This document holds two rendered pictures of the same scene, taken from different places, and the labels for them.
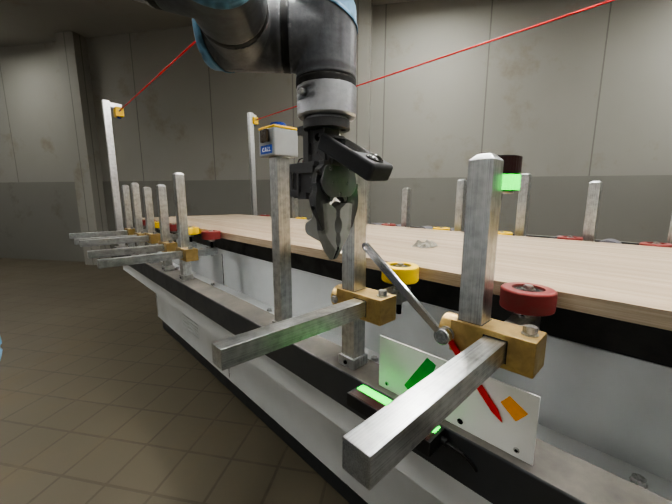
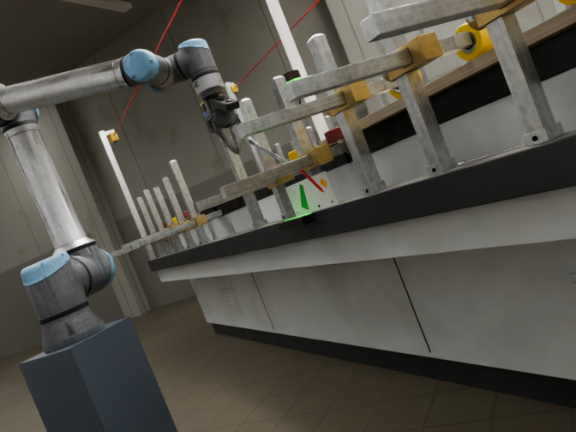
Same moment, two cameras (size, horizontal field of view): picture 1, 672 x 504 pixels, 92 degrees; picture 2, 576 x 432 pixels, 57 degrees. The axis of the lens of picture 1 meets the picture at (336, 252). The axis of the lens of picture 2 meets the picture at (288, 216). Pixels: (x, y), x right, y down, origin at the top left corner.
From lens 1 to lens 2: 1.23 m
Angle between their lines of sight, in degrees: 18
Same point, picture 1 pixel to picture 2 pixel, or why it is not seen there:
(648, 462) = not seen: hidden behind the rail
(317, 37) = (191, 63)
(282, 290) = (249, 200)
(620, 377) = (402, 154)
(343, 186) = (228, 117)
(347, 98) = (213, 80)
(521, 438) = (331, 195)
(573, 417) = not seen: hidden behind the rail
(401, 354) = (293, 190)
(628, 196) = not seen: outside the picture
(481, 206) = (280, 100)
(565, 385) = (393, 174)
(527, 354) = (314, 155)
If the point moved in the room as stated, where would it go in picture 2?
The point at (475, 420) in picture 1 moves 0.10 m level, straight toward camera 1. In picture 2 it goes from (321, 200) to (300, 209)
